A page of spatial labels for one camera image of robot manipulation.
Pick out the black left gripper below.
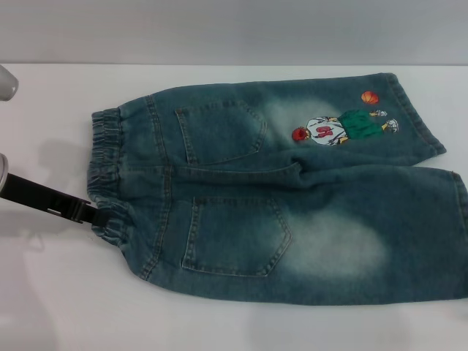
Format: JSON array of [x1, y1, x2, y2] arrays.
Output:
[[3, 171, 110, 241]]

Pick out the blue denim shorts with print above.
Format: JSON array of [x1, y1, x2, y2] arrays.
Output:
[[86, 71, 468, 306]]

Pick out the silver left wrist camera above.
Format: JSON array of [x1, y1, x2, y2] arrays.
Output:
[[0, 64, 19, 102]]

